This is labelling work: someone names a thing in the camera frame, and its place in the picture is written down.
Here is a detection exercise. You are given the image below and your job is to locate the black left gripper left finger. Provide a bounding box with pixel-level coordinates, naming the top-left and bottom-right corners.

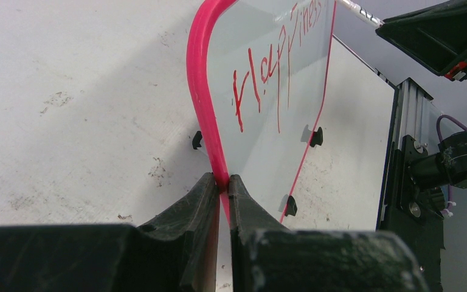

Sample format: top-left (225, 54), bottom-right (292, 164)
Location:
top-left (138, 173), bottom-right (220, 291)

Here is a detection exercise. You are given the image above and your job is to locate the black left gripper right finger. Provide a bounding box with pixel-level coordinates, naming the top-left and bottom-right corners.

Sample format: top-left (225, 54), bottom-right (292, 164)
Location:
top-left (228, 175), bottom-right (290, 291)

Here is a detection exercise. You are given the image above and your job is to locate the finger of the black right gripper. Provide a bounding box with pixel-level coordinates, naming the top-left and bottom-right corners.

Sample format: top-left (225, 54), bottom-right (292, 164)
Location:
top-left (376, 1), bottom-right (467, 81)

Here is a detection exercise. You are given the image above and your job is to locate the pink framed whiteboard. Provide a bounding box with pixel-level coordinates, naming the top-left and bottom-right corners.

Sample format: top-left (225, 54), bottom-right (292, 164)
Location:
top-left (186, 1), bottom-right (336, 220)

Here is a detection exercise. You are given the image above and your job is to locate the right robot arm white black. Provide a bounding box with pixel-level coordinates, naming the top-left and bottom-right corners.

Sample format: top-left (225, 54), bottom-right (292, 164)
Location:
top-left (376, 1), bottom-right (467, 189)

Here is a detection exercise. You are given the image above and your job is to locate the black left whiteboard foot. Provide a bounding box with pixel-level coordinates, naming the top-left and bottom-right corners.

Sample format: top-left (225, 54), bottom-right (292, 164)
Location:
top-left (284, 196), bottom-right (297, 217)

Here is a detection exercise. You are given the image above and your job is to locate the black whiteboard foot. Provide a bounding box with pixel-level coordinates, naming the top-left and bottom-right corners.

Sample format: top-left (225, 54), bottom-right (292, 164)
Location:
top-left (284, 196), bottom-right (297, 217)
top-left (309, 127), bottom-right (323, 148)

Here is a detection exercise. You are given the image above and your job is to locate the black right whiteboard foot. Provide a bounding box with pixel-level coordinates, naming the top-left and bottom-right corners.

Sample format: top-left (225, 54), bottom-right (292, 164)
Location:
top-left (309, 127), bottom-right (323, 148)

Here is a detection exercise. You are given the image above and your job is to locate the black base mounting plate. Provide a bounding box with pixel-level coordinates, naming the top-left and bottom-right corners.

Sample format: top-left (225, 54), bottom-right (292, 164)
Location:
top-left (376, 135), bottom-right (445, 291)

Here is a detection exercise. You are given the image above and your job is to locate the aluminium right side rail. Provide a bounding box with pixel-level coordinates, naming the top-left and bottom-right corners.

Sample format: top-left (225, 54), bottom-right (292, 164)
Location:
top-left (391, 77), bottom-right (437, 150)

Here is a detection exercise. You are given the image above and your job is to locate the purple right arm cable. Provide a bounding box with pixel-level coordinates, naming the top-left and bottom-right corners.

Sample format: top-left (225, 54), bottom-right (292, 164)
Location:
top-left (436, 114), bottom-right (467, 214)

